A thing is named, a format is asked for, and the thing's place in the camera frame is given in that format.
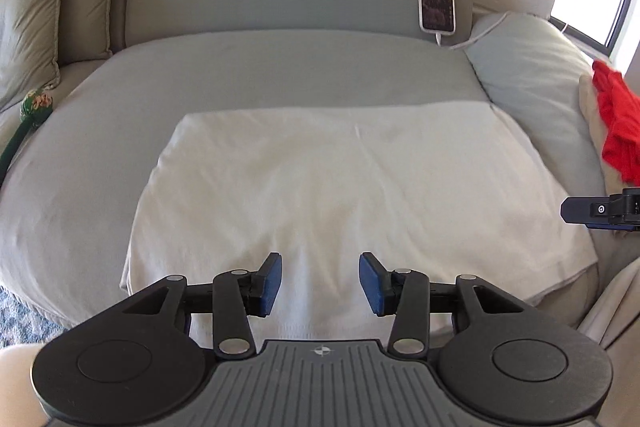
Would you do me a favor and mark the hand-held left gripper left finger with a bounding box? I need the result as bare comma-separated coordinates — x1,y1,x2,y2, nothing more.
120,252,283,358

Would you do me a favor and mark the red cloth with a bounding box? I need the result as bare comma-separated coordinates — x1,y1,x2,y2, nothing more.
592,59,640,186

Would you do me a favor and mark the pale grey pillow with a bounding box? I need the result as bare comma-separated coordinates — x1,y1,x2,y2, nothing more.
465,11,607,198

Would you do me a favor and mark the white charging cable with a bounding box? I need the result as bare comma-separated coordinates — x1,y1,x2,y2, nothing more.
434,11,512,51

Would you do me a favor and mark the white t-shirt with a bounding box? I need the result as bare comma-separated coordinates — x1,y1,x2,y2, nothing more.
119,99,600,349

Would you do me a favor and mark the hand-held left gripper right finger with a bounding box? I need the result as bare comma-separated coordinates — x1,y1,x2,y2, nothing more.
359,252,523,358

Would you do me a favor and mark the beige cushion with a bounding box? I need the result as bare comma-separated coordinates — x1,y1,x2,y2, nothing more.
574,256,640,350

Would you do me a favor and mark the grey-green sofa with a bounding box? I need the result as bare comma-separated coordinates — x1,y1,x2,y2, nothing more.
0,0,608,330

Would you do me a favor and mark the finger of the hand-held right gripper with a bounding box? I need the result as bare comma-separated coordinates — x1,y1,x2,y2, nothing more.
560,187,640,233

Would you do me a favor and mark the large flanged pillow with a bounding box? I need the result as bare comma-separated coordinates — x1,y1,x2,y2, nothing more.
0,0,72,114

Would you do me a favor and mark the blue patterned rug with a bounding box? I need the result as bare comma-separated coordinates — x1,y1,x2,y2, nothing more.
0,284,69,351

